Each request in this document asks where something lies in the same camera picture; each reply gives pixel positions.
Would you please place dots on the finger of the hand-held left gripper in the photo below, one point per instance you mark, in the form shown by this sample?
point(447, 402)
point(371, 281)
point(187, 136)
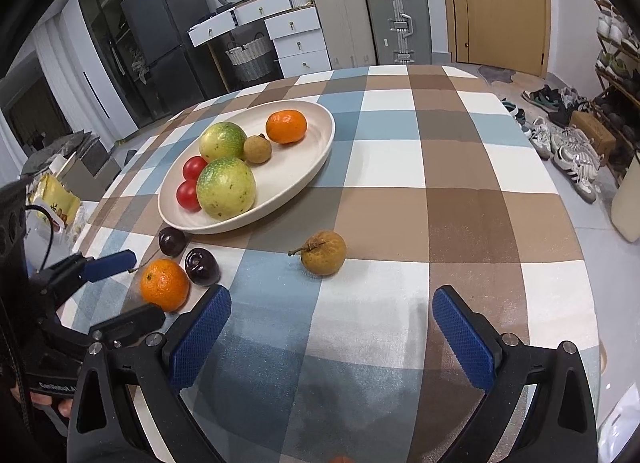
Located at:
point(140, 320)
point(112, 262)

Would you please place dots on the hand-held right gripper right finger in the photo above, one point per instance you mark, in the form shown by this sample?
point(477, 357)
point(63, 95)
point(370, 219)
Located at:
point(465, 338)

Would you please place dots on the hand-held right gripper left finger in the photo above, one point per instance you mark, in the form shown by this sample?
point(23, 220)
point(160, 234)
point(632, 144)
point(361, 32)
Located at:
point(200, 338)

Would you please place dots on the orange tangerine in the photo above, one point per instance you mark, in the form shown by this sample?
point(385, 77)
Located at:
point(165, 284)
point(286, 126)

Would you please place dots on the red cherry tomato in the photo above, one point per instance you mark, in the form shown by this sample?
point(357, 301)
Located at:
point(187, 195)
point(194, 168)

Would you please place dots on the yellow-green passion fruit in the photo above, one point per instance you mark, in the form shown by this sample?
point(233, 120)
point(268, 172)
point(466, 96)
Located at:
point(223, 142)
point(226, 188)

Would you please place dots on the brown longan with stem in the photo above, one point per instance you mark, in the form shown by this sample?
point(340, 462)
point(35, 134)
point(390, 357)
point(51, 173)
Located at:
point(324, 253)

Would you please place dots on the cream round plate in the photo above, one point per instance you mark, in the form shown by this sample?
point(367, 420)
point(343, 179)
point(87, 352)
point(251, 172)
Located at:
point(300, 168)

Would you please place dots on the person's left hand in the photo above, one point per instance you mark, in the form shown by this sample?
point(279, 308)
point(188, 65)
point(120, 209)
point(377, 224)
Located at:
point(64, 408)

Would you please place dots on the dark purple plum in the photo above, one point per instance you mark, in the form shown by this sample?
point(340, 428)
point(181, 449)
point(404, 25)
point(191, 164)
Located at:
point(172, 241)
point(202, 266)

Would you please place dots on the white appliance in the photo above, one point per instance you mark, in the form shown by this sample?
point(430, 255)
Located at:
point(40, 235)

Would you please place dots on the yellow bag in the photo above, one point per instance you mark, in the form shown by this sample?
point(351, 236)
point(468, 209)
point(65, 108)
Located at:
point(55, 198)

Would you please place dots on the large cardboard box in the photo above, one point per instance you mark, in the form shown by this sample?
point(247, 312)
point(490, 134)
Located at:
point(95, 163)

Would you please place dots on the grey clothes pile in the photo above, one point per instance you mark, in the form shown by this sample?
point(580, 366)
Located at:
point(70, 140)

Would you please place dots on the checked tablecloth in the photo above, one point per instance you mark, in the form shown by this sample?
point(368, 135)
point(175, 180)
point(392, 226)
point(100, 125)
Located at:
point(390, 193)

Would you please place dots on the white plastic bag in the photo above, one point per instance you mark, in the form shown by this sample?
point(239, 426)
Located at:
point(620, 423)

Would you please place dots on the white wardrobe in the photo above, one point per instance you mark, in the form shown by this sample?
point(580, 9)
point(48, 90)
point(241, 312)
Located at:
point(85, 68)

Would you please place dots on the white curtain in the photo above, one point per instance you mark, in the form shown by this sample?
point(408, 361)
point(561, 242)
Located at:
point(55, 68)

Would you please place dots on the group of sneakers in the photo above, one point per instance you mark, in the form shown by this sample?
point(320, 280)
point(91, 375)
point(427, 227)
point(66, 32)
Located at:
point(575, 158)

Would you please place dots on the brown cardboard box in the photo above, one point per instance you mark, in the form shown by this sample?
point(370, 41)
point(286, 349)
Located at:
point(592, 135)

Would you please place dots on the dark glass cabinet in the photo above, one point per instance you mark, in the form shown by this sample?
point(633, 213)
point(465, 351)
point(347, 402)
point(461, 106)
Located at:
point(107, 18)

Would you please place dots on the wicker basket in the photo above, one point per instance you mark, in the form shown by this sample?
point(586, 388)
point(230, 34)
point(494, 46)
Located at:
point(250, 55)

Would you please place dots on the dark grey fridge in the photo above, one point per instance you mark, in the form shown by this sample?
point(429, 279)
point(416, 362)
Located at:
point(165, 18)

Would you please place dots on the grey floor rag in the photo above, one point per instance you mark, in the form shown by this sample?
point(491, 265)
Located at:
point(495, 75)

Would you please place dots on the wooden shoe rack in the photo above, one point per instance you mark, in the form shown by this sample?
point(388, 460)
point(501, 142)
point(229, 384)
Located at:
point(607, 75)

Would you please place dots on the white drawer desk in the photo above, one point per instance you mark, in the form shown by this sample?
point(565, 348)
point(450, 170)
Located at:
point(295, 25)

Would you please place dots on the wooden door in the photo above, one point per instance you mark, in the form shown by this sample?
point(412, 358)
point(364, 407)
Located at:
point(500, 18)

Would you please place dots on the beige suitcase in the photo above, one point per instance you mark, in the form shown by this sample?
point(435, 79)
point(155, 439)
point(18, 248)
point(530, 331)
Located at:
point(345, 23)

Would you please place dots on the silver suitcase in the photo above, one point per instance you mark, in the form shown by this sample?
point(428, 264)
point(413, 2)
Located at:
point(380, 8)

